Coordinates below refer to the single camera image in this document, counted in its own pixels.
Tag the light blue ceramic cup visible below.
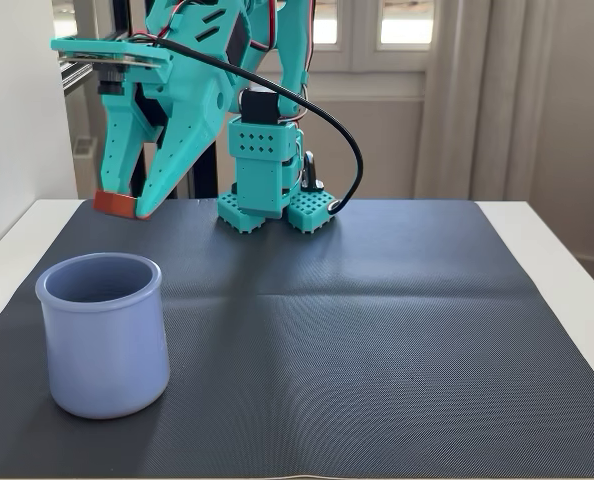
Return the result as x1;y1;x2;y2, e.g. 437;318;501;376
34;251;171;420

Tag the black camera cable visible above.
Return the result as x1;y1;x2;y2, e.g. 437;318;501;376
151;38;366;215

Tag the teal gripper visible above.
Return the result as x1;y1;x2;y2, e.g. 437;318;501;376
98;52;239;220

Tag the white window frame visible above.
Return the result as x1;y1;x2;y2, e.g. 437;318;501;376
246;0;436;104

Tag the beige curtain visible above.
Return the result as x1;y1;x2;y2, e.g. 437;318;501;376
415;0;546;201

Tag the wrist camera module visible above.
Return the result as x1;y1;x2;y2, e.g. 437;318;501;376
50;37;174;97

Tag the dark grey textured mat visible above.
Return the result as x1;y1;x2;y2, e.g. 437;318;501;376
0;198;594;480

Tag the white wall vent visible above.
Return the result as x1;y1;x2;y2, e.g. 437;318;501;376
73;135;99;157

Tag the red white servo wire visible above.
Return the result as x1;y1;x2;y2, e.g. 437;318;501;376
249;0;282;52
126;0;193;46

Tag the red wooden block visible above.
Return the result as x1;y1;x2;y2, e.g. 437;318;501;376
92;190;151;221

